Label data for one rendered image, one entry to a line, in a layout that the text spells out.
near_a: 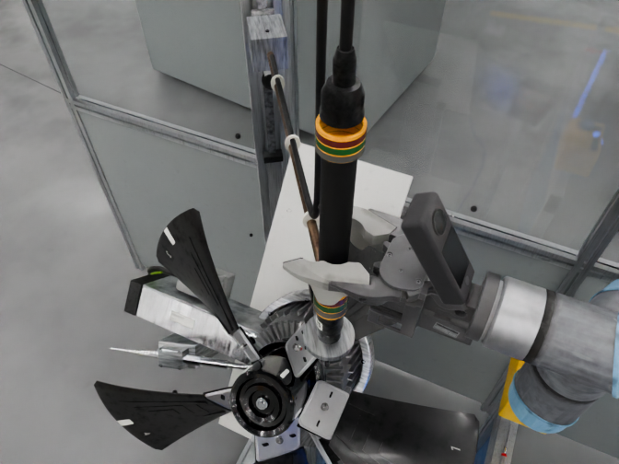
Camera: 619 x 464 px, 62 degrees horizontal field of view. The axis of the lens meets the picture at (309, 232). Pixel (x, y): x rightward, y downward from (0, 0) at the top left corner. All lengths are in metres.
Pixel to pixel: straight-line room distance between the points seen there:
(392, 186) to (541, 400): 0.57
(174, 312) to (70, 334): 1.49
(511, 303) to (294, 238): 0.67
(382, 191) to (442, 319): 0.53
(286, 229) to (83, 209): 2.08
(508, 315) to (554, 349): 0.05
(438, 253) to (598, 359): 0.17
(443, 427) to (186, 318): 0.55
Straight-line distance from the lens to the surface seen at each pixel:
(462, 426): 0.98
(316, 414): 0.95
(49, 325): 2.68
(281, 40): 1.06
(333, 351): 0.71
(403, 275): 0.53
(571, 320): 0.54
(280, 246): 1.14
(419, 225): 0.46
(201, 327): 1.13
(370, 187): 1.07
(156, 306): 1.18
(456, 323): 0.57
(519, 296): 0.53
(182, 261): 0.98
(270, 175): 1.42
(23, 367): 2.61
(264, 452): 1.01
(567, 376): 0.56
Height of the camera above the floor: 2.07
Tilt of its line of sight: 50 degrees down
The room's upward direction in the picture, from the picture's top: straight up
